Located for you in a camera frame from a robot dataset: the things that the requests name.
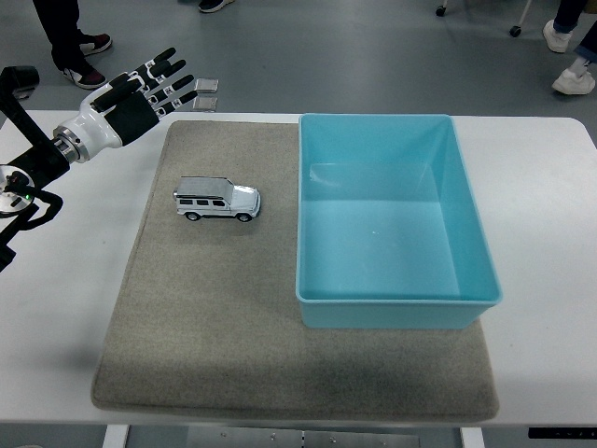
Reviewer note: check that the large caster wheel leg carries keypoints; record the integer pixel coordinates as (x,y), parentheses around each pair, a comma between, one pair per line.
(517,29)

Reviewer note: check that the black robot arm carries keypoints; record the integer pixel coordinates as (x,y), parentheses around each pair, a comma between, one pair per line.
(35,163)

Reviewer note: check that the small caster wheel leg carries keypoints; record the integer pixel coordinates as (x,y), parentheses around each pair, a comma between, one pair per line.
(441,9)

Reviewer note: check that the white toy car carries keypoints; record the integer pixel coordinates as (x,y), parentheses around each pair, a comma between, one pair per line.
(219,198)

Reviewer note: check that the light blue plastic box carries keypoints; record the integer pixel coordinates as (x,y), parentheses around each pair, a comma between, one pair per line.
(387,252)

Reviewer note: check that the grey metal plate with screws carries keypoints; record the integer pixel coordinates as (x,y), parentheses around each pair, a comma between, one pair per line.
(303,438)

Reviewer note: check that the person in red-white shoes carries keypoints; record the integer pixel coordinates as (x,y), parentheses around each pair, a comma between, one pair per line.
(65,42)

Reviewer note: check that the black table control panel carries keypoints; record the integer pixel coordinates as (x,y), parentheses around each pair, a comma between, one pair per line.
(562,432)

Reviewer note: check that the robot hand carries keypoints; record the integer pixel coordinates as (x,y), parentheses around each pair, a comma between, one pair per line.
(100,128)

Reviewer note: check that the white table leg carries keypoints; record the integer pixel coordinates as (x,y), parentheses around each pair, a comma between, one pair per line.
(115,438)
(472,438)

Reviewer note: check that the person in white shoes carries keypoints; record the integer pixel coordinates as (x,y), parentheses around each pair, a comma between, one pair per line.
(571,79)

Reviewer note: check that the beige felt mat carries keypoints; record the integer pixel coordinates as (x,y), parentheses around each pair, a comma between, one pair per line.
(224,317)

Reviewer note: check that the square metal floor plate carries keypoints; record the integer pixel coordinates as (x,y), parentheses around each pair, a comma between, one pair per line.
(206,85)
(205,103)

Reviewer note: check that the person's dark shoe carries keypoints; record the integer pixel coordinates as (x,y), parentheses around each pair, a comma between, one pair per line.
(214,4)

